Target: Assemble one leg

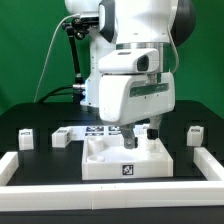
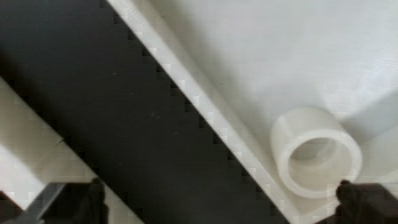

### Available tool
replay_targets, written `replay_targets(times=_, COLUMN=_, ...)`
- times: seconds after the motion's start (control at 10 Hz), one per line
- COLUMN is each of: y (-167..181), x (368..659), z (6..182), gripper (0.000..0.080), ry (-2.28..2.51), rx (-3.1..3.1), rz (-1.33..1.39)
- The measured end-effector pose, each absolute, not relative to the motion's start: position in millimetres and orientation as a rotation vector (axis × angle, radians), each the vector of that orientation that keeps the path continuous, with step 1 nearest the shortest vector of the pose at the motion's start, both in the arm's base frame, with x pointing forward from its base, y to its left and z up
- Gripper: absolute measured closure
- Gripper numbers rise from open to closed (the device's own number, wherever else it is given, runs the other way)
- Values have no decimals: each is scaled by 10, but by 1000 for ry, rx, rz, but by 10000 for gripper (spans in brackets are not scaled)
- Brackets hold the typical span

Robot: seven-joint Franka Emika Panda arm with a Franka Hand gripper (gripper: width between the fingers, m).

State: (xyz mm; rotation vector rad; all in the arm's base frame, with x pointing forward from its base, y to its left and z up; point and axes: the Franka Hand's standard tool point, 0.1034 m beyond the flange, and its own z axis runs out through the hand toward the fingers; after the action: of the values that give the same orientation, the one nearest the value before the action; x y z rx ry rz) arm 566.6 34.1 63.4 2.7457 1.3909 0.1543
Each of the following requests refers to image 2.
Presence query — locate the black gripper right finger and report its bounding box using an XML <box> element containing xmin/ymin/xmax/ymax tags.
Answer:
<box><xmin>327</xmin><ymin>180</ymin><xmax>398</xmax><ymax>224</ymax></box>

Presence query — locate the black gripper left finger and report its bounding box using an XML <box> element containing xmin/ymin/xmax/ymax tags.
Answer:
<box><xmin>11</xmin><ymin>178</ymin><xmax>110</xmax><ymax>224</ymax></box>

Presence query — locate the white square tabletop tray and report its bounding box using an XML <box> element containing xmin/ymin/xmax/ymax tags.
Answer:
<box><xmin>107</xmin><ymin>0</ymin><xmax>398</xmax><ymax>224</ymax></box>

